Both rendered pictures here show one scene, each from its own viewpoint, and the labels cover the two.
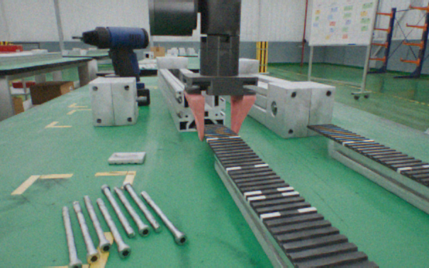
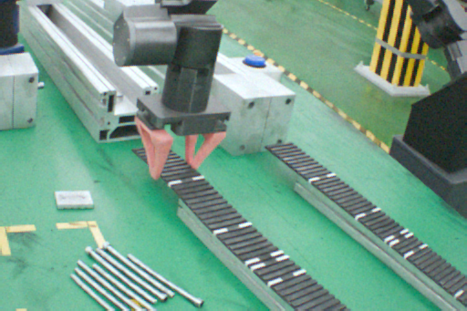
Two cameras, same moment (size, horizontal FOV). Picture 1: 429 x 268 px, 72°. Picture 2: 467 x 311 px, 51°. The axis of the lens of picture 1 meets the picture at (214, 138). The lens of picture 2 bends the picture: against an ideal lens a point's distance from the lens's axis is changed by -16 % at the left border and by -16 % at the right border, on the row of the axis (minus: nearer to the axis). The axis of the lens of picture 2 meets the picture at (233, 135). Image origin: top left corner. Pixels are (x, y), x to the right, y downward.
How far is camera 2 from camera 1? 0.35 m
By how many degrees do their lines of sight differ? 25
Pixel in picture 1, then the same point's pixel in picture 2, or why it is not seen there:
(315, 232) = (309, 291)
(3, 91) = not seen: outside the picture
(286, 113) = (240, 126)
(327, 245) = (316, 298)
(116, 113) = (15, 112)
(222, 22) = (203, 56)
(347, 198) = (315, 245)
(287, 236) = (293, 296)
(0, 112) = not seen: outside the picture
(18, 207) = (25, 272)
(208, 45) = (181, 78)
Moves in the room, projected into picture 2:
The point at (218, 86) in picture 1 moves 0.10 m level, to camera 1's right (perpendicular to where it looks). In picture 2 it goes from (189, 125) to (267, 125)
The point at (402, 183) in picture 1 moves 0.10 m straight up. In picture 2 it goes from (357, 226) to (378, 161)
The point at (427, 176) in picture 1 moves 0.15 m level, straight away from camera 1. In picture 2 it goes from (375, 222) to (381, 173)
